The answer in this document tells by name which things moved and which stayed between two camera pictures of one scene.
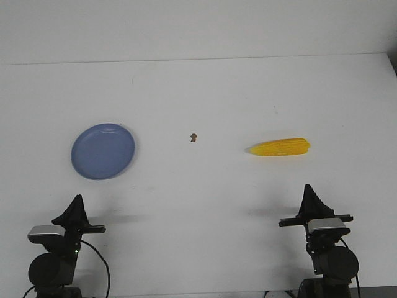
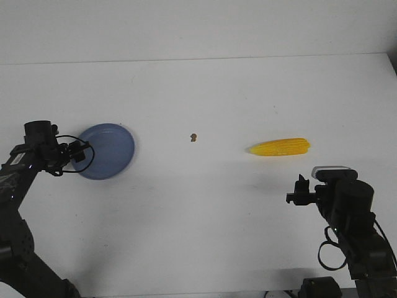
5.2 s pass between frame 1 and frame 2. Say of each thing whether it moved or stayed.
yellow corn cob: stayed
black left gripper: moved
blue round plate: stayed
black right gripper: moved
